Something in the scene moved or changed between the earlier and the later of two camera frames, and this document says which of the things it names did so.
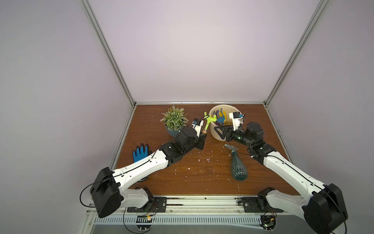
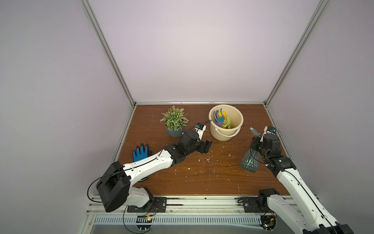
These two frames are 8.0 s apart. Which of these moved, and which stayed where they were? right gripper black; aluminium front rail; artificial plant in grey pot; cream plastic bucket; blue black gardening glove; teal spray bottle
Moved: right gripper black; teal spray bottle
Stayed: artificial plant in grey pot; cream plastic bucket; blue black gardening glove; aluminium front rail
